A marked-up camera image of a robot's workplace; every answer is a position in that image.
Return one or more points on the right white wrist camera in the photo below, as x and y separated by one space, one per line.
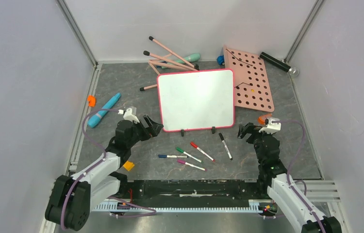
272 127

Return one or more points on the pink folding stand legs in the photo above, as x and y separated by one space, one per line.
167 61

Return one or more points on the black marker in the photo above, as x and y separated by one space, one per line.
225 146

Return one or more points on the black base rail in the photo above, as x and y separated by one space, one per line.
192 193

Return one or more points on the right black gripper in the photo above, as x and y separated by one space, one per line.
254 135

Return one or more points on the pink framed whiteboard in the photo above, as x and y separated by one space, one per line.
196 100

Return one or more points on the orange clip left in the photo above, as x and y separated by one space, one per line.
91 101

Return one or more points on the purple marker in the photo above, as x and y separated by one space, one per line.
191 165

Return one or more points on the black flashlight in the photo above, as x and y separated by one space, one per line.
292 71

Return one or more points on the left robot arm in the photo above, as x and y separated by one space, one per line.
73 197

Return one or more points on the orange cap right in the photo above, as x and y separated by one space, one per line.
264 119

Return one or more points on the red marker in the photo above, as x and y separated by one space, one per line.
202 151

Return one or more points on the yellow orange block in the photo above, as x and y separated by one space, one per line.
128 165

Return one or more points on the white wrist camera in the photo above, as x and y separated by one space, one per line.
272 127
129 114

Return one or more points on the green marker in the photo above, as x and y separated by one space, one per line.
187 154

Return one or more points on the pink perforated board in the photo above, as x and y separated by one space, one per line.
251 85

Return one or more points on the blue toy car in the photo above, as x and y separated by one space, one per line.
220 60

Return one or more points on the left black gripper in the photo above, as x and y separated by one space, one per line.
153 129

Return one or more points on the mint green tube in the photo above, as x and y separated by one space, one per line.
191 58

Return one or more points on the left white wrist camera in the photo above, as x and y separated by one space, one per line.
129 114

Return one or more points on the large blue marker toy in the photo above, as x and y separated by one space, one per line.
95 118

